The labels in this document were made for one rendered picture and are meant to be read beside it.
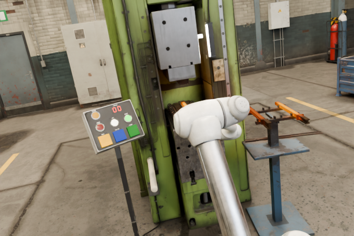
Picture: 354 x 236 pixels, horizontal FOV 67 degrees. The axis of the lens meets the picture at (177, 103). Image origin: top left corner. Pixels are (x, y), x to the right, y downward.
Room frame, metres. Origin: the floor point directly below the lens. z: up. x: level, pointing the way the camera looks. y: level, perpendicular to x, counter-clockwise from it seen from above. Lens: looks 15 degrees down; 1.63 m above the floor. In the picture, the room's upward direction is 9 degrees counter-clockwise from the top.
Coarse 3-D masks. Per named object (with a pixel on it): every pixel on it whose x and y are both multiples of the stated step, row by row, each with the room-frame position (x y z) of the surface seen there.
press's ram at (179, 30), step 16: (160, 16) 1.93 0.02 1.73; (176, 16) 1.94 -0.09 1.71; (192, 16) 1.96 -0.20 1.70; (160, 32) 1.93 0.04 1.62; (176, 32) 1.94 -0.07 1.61; (192, 32) 1.96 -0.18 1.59; (160, 48) 1.93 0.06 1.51; (176, 48) 1.94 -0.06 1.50; (192, 48) 1.95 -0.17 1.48; (160, 64) 1.92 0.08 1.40; (176, 64) 1.94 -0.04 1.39; (192, 64) 1.97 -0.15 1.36
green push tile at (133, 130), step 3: (129, 126) 1.74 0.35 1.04; (132, 126) 1.74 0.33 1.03; (135, 126) 1.75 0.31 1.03; (129, 129) 1.72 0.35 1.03; (132, 129) 1.73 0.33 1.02; (135, 129) 1.74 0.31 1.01; (138, 129) 1.75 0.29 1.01; (129, 132) 1.71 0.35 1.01; (132, 132) 1.72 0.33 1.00; (135, 132) 1.73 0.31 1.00; (138, 132) 1.73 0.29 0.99; (129, 135) 1.71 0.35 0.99; (132, 135) 1.71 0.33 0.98; (135, 135) 1.72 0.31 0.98
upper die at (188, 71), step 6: (186, 66) 1.95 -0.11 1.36; (192, 66) 1.95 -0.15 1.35; (168, 72) 1.93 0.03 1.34; (174, 72) 1.94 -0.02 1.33; (180, 72) 1.94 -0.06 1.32; (186, 72) 1.95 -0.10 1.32; (192, 72) 1.95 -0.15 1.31; (168, 78) 1.98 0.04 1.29; (174, 78) 1.93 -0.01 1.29; (180, 78) 1.94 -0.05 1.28; (186, 78) 1.95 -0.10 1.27
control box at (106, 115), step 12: (108, 108) 1.77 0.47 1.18; (120, 108) 1.80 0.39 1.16; (132, 108) 1.83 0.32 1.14; (84, 120) 1.69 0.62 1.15; (96, 120) 1.69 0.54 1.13; (108, 120) 1.72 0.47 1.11; (120, 120) 1.75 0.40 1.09; (132, 120) 1.78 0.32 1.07; (96, 132) 1.64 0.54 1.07; (108, 132) 1.67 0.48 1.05; (96, 144) 1.60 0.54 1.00; (120, 144) 1.67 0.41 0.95
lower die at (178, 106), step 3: (186, 102) 2.31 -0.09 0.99; (189, 102) 2.29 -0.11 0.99; (168, 105) 2.34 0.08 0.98; (174, 105) 2.27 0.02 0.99; (177, 105) 2.26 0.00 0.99; (180, 105) 2.24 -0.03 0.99; (174, 108) 2.22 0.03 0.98; (177, 108) 2.18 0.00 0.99; (180, 108) 2.16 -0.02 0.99; (177, 111) 2.11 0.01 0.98
